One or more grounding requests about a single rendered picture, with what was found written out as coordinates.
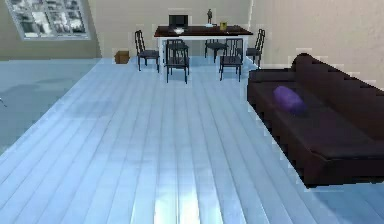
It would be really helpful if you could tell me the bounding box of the black laptop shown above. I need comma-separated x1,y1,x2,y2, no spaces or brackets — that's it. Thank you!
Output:
168,14,189,29

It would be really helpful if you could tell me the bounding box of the grey framed window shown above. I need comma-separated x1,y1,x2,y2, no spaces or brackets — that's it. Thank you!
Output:
5,0,92,41

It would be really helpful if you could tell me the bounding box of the black dining chair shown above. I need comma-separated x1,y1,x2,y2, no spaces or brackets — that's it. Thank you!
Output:
134,29,161,73
165,38,191,84
245,28,266,68
218,37,244,82
204,39,228,64

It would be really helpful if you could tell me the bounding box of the dark top white table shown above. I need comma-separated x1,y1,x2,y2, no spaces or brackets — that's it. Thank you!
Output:
153,24,254,66

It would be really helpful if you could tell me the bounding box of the dark grey statuette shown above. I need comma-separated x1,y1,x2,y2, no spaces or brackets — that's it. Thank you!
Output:
205,8,215,28

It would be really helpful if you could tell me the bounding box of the dark brown sofa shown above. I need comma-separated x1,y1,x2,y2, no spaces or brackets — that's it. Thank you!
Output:
246,53,384,189

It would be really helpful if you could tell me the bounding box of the brown cardboard box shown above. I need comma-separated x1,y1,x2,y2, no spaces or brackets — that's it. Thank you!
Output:
114,50,131,65

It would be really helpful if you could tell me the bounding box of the purple pillow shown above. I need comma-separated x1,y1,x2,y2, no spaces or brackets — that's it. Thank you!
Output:
273,85,308,116

